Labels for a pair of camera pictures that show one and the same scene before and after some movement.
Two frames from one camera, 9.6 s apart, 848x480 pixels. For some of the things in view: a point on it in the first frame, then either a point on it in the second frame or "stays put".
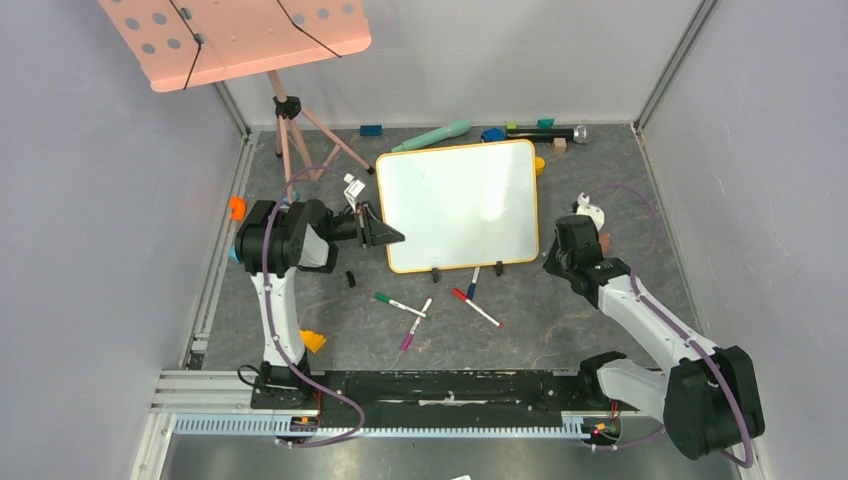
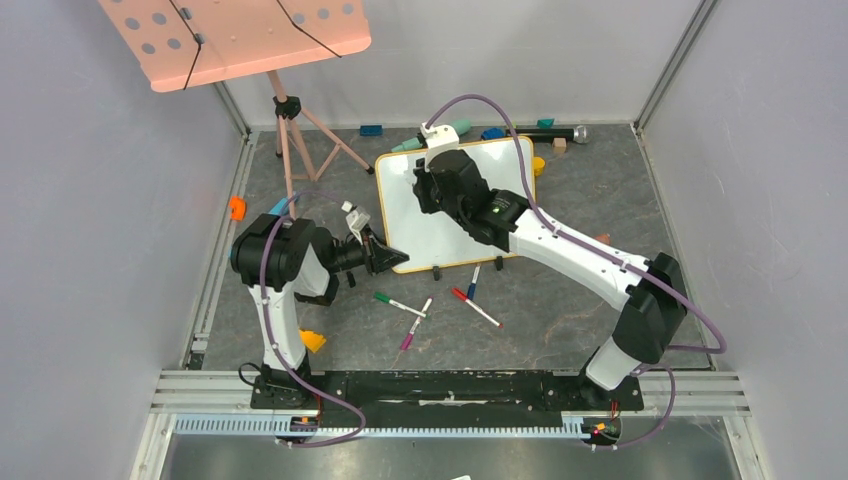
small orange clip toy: x=238 y=208 stays put
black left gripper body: x=363 y=233 → x=366 y=249
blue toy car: x=493 y=134 stays put
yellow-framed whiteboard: x=460 y=208 stays put
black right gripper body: x=577 y=240 → x=424 y=187
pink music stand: x=182 y=43 stays put
